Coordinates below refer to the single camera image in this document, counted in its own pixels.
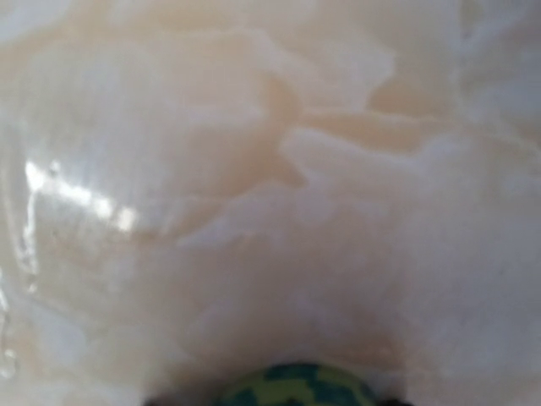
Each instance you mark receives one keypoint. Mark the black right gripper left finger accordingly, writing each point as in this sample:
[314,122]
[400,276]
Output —
[156,401]

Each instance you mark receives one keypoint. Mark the green chip stack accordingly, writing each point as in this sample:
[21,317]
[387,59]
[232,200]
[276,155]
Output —
[299,384]

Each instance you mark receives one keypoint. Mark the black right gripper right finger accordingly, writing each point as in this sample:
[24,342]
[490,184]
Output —
[393,402]

